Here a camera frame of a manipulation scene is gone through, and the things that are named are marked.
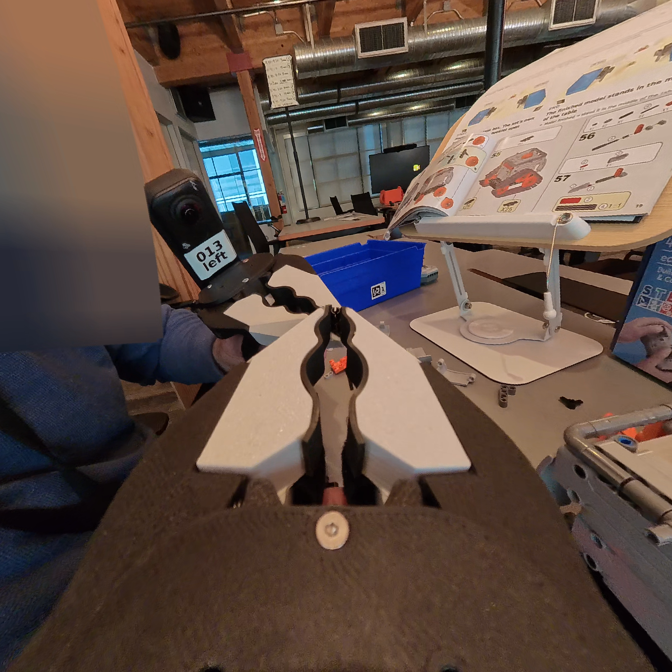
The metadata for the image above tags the grey metal disc bracket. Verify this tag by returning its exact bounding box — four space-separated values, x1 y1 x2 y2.
459 317 520 345

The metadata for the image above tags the printed toy packaging box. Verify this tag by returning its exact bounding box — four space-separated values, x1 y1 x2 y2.
611 231 672 384

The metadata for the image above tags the black monitor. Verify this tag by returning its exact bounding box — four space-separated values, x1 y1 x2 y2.
369 144 431 196

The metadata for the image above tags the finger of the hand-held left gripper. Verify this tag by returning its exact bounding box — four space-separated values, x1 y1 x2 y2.
264 264 343 316
223 294 316 347

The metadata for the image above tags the silver ventilation duct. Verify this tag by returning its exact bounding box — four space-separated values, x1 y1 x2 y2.
291 10 552 79

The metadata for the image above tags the paper sign on stand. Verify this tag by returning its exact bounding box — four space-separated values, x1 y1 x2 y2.
262 54 321 225

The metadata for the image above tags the black pole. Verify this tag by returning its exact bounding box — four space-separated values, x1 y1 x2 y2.
483 0 506 92

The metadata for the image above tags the printed task sheet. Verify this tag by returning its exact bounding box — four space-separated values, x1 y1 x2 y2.
451 5 672 137

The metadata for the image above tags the brown background table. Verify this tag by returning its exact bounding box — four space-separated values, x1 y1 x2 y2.
275 212 389 242

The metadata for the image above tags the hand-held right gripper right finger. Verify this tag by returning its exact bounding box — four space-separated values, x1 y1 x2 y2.
338 307 471 506

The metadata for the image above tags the person's left forearm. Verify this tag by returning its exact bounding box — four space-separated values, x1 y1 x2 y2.
107 304 226 386

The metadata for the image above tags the printed instruction booklet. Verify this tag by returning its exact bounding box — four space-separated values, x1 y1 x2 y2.
386 118 672 239

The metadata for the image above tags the toy vehicle with orange wheels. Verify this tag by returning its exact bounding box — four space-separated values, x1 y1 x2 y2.
538 404 672 662

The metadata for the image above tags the white vent grille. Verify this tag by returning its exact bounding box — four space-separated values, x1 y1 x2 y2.
354 17 409 58

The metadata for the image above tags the person's left hand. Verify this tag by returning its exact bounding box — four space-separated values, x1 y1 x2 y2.
212 335 254 372

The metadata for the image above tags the wooden post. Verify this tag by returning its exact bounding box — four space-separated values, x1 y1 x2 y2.
226 50 284 216

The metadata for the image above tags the white book stand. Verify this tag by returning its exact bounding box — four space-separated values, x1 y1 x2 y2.
401 73 672 254

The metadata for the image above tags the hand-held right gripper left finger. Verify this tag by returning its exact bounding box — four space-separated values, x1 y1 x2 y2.
196 306 333 506

